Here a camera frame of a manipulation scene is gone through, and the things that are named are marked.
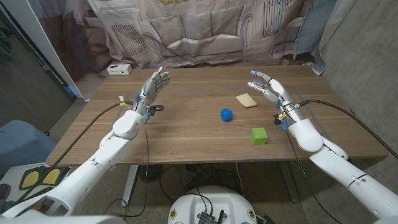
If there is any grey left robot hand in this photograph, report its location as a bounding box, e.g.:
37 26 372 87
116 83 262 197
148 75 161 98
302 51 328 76
136 65 172 108

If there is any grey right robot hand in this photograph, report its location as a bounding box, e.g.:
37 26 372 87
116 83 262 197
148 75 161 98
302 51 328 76
247 70 295 108

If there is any blue spiky stress ball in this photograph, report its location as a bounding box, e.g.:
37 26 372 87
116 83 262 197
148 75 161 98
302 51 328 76
220 108 234 122

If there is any green cube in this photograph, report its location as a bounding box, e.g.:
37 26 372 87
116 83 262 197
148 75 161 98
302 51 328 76
250 127 268 146

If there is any white power strip box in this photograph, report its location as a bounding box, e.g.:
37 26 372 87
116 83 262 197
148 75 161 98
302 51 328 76
106 63 133 76

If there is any printed sofa room backdrop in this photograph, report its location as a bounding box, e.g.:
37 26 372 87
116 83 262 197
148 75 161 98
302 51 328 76
30 0 357 100

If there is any black round fan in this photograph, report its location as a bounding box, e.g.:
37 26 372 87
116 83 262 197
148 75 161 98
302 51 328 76
139 164 164 184

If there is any grey table leg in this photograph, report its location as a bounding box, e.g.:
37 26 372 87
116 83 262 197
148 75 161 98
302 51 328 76
278 161 300 203

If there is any white table leg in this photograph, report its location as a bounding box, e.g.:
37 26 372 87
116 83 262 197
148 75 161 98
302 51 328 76
121 164 139 207

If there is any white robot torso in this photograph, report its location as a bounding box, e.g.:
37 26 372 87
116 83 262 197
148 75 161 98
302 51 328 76
167 185 258 224

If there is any blue padded seat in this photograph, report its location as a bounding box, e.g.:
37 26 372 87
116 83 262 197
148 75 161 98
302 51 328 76
0 119 57 177

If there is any small black electronics module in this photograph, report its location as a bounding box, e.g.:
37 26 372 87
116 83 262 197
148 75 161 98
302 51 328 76
197 210 225 224

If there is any black and yellow foot pedal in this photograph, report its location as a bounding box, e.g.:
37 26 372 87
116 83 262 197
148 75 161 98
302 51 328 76
18 166 71 191

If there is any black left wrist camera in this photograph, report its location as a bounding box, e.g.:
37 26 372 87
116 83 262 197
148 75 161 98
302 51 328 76
148 105 164 118

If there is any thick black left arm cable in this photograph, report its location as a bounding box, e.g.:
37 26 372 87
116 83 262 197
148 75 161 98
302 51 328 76
14 101 135 205

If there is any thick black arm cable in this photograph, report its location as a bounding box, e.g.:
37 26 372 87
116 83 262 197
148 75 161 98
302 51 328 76
297 99 398 159
14 101 135 205

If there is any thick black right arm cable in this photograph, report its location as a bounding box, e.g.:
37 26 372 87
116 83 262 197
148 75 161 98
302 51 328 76
297 99 398 159

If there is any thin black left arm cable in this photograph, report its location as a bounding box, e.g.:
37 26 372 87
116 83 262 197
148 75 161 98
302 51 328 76
102 119 150 218

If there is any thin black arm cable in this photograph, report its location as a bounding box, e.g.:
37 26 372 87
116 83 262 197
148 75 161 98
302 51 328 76
284 129 345 224
102 119 150 218

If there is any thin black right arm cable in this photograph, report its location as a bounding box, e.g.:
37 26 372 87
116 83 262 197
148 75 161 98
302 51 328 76
284 129 345 224

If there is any black floor cable tangle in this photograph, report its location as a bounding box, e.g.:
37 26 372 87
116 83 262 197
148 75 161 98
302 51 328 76
158 163 246 203

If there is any white slanted post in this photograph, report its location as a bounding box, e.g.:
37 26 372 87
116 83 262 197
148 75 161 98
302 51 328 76
0 0 82 100

